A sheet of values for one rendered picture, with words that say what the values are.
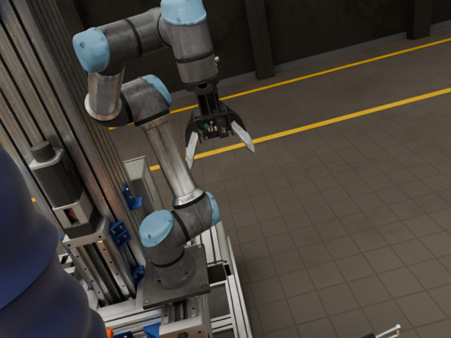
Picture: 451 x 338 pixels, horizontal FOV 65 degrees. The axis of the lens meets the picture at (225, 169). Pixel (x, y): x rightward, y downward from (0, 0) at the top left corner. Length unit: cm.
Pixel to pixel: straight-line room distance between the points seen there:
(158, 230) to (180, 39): 62
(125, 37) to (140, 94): 38
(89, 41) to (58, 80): 42
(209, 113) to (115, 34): 22
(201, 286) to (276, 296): 130
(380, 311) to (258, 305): 73
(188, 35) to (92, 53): 18
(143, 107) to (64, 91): 22
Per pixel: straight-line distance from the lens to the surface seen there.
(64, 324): 65
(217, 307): 223
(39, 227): 60
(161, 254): 115
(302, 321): 234
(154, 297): 124
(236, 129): 77
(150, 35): 75
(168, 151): 111
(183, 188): 114
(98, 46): 72
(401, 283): 253
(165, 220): 113
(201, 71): 69
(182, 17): 67
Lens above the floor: 191
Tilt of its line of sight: 30 degrees down
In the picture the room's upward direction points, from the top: 14 degrees counter-clockwise
